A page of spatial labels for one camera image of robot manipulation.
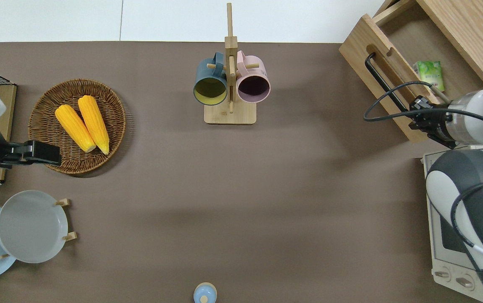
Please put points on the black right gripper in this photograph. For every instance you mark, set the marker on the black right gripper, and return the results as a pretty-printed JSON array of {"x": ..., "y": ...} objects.
[{"x": 433, "y": 122}]

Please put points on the light wooden drawer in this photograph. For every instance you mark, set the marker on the light wooden drawer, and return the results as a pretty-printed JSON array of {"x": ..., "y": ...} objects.
[{"x": 376, "y": 71}]

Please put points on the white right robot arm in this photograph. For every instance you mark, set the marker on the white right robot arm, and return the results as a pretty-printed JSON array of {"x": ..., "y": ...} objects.
[{"x": 477, "y": 198}]

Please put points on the light wooden drawer cabinet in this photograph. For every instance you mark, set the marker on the light wooden drawer cabinet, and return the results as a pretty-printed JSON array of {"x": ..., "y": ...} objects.
[{"x": 473, "y": 33}]

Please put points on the round wicker basket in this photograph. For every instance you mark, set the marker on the round wicker basket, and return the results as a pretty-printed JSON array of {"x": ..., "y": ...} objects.
[{"x": 56, "y": 164}]

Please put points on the yellow corn cob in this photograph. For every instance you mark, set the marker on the yellow corn cob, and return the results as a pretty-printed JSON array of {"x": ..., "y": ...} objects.
[
  {"x": 74, "y": 127},
  {"x": 94, "y": 124}
]

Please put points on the green snack packet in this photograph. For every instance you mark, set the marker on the green snack packet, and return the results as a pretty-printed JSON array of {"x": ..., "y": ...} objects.
[{"x": 430, "y": 73}]

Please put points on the grey plate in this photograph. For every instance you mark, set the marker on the grey plate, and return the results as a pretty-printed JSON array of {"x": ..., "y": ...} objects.
[{"x": 31, "y": 227}]

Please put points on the wooden plate rack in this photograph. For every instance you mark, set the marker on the wooden plate rack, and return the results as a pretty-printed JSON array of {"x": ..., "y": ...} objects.
[{"x": 70, "y": 236}]

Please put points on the white toaster oven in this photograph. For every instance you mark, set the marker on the white toaster oven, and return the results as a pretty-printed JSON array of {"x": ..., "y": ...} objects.
[{"x": 443, "y": 248}]

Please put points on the pink mug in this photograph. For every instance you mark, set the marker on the pink mug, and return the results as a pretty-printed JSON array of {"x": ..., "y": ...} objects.
[{"x": 252, "y": 73}]

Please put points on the dark blue mug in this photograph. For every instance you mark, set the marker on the dark blue mug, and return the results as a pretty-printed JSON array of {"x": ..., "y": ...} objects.
[{"x": 208, "y": 73}]

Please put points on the wooden mug tree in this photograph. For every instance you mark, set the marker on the wooden mug tree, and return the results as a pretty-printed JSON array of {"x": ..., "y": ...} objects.
[{"x": 229, "y": 113}]

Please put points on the brown table mat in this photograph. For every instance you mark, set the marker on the brown table mat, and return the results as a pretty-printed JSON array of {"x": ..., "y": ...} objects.
[{"x": 241, "y": 189}]

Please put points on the light blue lid knob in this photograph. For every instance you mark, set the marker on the light blue lid knob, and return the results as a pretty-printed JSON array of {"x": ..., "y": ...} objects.
[{"x": 205, "y": 293}]

